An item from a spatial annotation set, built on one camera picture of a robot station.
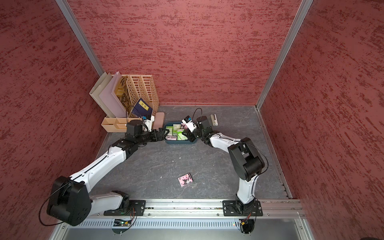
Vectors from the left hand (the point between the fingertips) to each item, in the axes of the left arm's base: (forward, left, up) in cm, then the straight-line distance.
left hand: (163, 134), depth 83 cm
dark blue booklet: (+27, +21, -8) cm, 35 cm away
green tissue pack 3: (+10, -9, -9) cm, 16 cm away
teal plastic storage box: (+8, -4, -12) cm, 15 cm away
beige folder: (+20, +42, +13) cm, 48 cm away
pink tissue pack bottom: (-21, -13, -14) cm, 28 cm away
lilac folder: (+22, +37, +7) cm, 44 cm away
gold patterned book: (+31, +33, +4) cm, 45 cm away
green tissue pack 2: (+4, -9, -8) cm, 13 cm away
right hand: (+5, -12, -7) cm, 15 cm away
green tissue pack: (+13, -5, -11) cm, 18 cm away
